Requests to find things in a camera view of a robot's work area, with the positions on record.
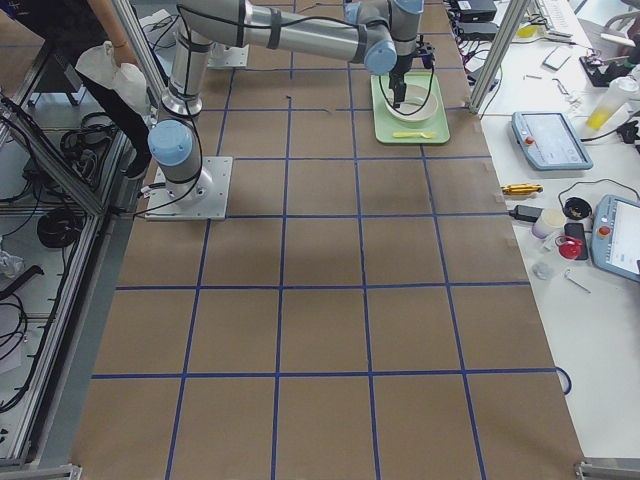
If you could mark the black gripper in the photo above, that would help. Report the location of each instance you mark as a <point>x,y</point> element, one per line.
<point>401,63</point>

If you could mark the white round plate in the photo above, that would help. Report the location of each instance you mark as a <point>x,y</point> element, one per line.
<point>419,104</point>

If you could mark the yellow plastic fork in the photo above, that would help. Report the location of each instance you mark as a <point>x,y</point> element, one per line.
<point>414,134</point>

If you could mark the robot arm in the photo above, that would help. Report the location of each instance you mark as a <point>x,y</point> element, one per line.
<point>380,35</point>

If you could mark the mint green tray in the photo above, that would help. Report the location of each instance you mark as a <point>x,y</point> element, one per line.
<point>385,124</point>

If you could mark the smartphone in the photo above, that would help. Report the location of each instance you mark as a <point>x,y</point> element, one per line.
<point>557,58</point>

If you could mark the blue teach pendant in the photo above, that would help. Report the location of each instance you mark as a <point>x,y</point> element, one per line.
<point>615,237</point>
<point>549,142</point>

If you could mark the squeeze bottle yellow liquid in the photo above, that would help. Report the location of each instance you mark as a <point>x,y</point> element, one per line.
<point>619,91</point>

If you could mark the red round object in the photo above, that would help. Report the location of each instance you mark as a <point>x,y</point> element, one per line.
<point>569,247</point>

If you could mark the person in white shirt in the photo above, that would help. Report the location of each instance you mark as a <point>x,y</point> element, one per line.
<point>90,36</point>

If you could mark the aluminium frame post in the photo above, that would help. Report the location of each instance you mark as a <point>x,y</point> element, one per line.
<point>509,24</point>

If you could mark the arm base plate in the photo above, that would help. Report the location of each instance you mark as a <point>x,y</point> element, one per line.
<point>207,200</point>
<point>223,57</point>

